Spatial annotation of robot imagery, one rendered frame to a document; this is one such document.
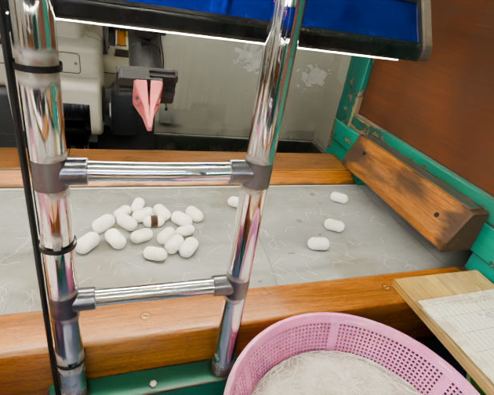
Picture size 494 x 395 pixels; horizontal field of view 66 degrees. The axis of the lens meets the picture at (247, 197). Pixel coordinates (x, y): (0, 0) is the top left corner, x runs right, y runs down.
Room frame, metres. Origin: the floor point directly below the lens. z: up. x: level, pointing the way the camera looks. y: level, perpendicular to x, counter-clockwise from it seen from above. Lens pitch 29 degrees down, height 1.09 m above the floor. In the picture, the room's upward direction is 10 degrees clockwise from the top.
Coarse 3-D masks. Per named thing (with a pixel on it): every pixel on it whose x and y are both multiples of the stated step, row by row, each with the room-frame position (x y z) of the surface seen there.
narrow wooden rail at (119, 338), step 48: (288, 288) 0.37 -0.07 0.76; (336, 288) 0.39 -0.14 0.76; (384, 288) 0.40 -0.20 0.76; (0, 336) 0.23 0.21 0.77; (96, 336) 0.25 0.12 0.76; (144, 336) 0.26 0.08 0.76; (192, 336) 0.28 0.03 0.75; (240, 336) 0.30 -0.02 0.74; (384, 336) 0.38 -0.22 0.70; (432, 336) 0.42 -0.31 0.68; (0, 384) 0.21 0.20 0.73; (48, 384) 0.23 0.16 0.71
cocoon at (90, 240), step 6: (90, 234) 0.41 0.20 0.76; (96, 234) 0.42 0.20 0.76; (78, 240) 0.40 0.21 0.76; (84, 240) 0.40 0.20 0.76; (90, 240) 0.40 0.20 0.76; (96, 240) 0.41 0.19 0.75; (78, 246) 0.39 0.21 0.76; (84, 246) 0.39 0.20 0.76; (90, 246) 0.40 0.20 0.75; (78, 252) 0.39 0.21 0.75; (84, 252) 0.39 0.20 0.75
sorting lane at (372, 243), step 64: (0, 192) 0.51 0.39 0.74; (128, 192) 0.57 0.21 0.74; (192, 192) 0.61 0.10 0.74; (320, 192) 0.71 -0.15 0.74; (0, 256) 0.36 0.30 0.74; (128, 256) 0.41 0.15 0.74; (192, 256) 0.43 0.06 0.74; (256, 256) 0.46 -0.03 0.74; (320, 256) 0.48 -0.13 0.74; (384, 256) 0.51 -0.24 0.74
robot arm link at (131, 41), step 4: (128, 28) 0.73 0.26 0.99; (128, 32) 0.72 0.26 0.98; (128, 36) 0.72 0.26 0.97; (132, 36) 0.71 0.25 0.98; (136, 36) 0.70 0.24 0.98; (128, 40) 0.71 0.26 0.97; (132, 40) 0.70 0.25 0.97; (136, 40) 0.69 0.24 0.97; (140, 40) 0.69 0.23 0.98; (144, 40) 0.70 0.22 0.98; (148, 40) 0.70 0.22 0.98; (152, 40) 0.71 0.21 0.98; (156, 40) 0.71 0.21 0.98; (128, 44) 0.71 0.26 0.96; (132, 44) 0.69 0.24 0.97; (144, 44) 0.70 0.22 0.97; (148, 44) 0.70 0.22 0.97; (152, 44) 0.70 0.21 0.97; (156, 44) 0.71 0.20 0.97; (160, 44) 0.73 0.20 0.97; (160, 48) 0.72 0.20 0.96; (160, 52) 0.72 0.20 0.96
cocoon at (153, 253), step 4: (148, 248) 0.41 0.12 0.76; (152, 248) 0.41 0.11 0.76; (156, 248) 0.41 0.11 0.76; (160, 248) 0.41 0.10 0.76; (144, 252) 0.41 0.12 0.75; (148, 252) 0.40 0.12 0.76; (152, 252) 0.40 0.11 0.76; (156, 252) 0.41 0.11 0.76; (160, 252) 0.41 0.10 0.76; (164, 252) 0.41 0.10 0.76; (144, 256) 0.40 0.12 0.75; (148, 256) 0.40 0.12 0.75; (152, 256) 0.40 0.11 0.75; (156, 256) 0.40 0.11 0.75; (160, 256) 0.40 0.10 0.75; (164, 256) 0.41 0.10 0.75; (156, 260) 0.40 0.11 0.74; (160, 260) 0.40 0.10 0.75
